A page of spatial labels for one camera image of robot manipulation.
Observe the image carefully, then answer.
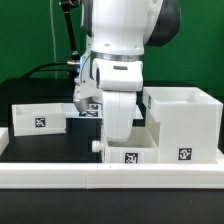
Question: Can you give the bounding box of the white front drawer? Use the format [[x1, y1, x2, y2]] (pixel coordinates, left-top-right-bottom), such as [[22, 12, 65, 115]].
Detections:
[[92, 127, 158, 164]]

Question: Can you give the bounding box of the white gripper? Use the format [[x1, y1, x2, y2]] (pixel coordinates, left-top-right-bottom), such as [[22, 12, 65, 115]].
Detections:
[[73, 58, 143, 142]]

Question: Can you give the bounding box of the white U-shaped fence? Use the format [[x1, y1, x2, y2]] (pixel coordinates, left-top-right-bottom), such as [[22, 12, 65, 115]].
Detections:
[[0, 127, 224, 190]]

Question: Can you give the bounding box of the white drawer cabinet box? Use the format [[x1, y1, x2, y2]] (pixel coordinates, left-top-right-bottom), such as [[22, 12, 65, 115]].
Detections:
[[143, 87, 223, 164]]

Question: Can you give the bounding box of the white drawer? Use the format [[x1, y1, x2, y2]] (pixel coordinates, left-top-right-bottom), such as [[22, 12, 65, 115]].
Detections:
[[92, 127, 158, 164], [12, 103, 66, 136]]

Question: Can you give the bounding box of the white marker sheet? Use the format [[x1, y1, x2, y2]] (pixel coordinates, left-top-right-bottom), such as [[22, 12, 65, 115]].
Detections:
[[62, 103, 143, 120]]

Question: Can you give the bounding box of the black cable on base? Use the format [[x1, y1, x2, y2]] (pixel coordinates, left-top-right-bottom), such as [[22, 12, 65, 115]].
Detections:
[[21, 61, 81, 80]]

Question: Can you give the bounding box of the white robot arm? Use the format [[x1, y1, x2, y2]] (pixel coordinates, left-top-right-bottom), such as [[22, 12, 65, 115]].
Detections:
[[60, 0, 181, 142]]

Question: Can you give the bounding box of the white hanging cable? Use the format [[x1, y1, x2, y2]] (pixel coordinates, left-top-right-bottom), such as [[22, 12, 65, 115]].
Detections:
[[49, 0, 58, 80]]

